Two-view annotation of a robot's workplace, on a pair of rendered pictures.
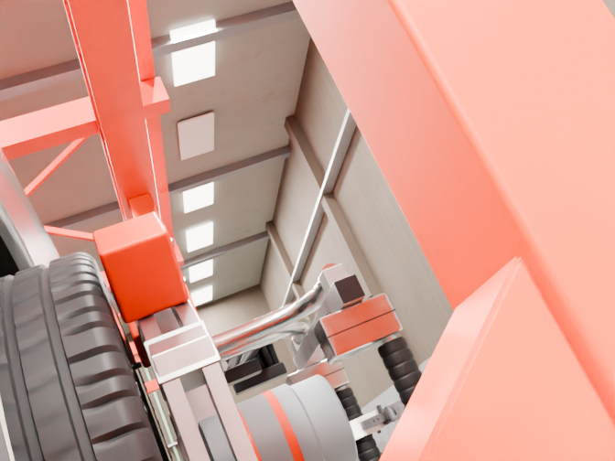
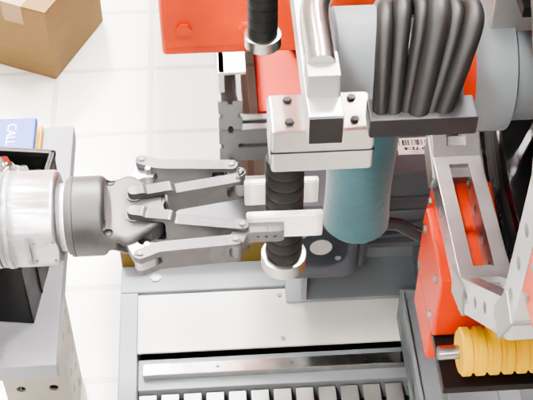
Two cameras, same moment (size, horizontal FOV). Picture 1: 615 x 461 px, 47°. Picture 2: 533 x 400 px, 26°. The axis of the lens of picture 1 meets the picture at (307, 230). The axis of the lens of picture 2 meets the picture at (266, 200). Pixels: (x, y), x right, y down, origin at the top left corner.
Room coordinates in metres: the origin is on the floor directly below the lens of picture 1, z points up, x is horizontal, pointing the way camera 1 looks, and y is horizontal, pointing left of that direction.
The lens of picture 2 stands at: (1.90, 0.21, 1.62)
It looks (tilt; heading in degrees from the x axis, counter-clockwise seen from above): 47 degrees down; 193
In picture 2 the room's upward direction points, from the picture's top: straight up
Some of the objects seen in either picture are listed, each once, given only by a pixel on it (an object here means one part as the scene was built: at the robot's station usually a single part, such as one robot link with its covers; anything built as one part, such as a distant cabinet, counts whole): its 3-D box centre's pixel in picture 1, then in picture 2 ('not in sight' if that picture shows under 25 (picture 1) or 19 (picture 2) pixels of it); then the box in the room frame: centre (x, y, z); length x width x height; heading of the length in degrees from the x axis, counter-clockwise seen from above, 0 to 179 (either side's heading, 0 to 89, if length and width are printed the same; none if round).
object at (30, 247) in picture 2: not in sight; (36, 218); (1.24, -0.16, 0.83); 0.09 x 0.06 x 0.09; 16
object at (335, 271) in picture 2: not in sight; (400, 225); (0.66, 0.15, 0.26); 0.42 x 0.18 x 0.35; 106
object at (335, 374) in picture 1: (316, 380); (320, 130); (1.17, 0.09, 0.93); 0.09 x 0.05 x 0.05; 106
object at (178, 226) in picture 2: not in sight; (188, 228); (1.23, -0.02, 0.83); 0.11 x 0.01 x 0.04; 95
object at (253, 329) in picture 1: (255, 292); not in sight; (0.89, 0.09, 1.03); 0.19 x 0.18 x 0.11; 106
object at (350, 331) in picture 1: (356, 327); not in sight; (0.85, 0.00, 0.93); 0.09 x 0.05 x 0.05; 106
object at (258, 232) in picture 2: not in sight; (256, 239); (1.23, 0.05, 0.83); 0.05 x 0.03 x 0.01; 106
